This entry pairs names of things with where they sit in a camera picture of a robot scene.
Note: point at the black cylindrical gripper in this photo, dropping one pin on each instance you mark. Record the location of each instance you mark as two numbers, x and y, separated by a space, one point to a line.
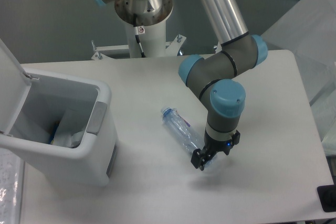
203 158

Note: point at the crushed clear plastic bottle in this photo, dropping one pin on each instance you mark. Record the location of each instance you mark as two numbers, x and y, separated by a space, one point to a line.
181 132

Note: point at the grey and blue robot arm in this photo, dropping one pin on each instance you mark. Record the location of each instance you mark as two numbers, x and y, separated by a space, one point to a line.
210 79

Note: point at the blue yellow snack packet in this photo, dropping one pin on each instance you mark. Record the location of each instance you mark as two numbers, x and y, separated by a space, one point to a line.
53 132

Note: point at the white trash can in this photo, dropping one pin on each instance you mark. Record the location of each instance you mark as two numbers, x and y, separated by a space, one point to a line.
33 100

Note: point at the black device at edge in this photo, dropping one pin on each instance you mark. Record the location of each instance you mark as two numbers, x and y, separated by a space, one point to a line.
326 195

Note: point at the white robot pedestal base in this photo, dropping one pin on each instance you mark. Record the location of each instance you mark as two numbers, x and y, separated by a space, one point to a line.
145 26

